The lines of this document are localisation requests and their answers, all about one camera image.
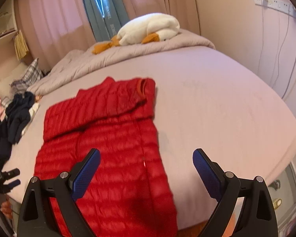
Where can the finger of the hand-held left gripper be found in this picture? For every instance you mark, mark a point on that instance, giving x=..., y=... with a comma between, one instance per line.
x=11, y=172
x=13, y=183

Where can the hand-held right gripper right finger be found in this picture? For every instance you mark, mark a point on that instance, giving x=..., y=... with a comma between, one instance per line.
x=207, y=175

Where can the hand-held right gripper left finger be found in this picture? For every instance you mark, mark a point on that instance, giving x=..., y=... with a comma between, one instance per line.
x=86, y=175

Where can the white patterned cloth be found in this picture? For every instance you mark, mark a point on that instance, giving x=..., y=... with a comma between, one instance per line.
x=34, y=108

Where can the yellow tag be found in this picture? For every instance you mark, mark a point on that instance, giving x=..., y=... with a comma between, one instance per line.
x=277, y=203

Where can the grey bedside cabinet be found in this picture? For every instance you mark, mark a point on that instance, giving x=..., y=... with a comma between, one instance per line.
x=289, y=202

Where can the beige pillow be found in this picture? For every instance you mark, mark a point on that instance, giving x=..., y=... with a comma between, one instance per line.
x=11, y=75

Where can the plaid pillow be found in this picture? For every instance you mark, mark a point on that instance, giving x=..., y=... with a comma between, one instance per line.
x=32, y=72

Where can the grey duvet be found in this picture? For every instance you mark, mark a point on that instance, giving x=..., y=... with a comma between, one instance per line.
x=88, y=59

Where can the yellow tasselled cloth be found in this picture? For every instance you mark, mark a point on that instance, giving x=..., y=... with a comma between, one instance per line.
x=21, y=45

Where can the white goose plush toy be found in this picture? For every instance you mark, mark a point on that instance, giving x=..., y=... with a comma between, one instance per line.
x=150, y=27

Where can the teal curtain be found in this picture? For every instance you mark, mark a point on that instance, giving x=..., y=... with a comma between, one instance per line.
x=113, y=17

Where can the white power strip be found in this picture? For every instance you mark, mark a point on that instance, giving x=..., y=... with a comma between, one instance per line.
x=276, y=3

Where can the white wall shelf unit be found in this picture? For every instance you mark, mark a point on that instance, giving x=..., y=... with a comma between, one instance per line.
x=2, y=24

